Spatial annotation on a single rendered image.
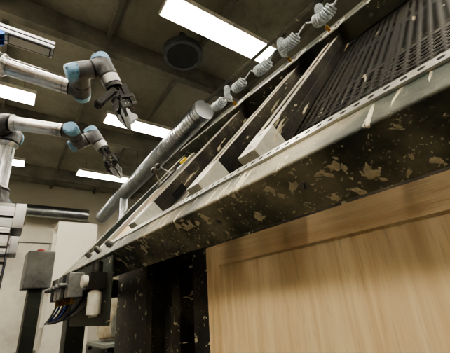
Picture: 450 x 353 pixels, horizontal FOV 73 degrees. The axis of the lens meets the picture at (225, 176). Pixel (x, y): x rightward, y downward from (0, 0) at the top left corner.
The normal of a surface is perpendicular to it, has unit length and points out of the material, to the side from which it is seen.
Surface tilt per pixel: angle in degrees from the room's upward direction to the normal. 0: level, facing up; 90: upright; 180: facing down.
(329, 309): 90
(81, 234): 90
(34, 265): 90
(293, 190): 140
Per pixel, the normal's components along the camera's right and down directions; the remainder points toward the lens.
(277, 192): -0.44, 0.58
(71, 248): 0.55, -0.36
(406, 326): -0.78, -0.20
